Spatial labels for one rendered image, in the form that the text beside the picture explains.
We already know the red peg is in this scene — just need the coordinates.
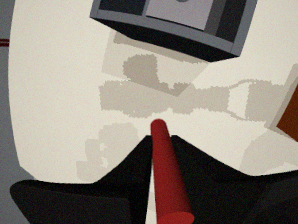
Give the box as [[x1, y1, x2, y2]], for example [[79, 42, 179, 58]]
[[149, 119, 194, 224]]

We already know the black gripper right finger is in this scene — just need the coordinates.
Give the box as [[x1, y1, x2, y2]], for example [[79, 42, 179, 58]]
[[170, 135, 298, 224]]

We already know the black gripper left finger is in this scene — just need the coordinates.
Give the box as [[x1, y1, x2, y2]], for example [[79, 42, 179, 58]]
[[9, 136, 153, 224]]

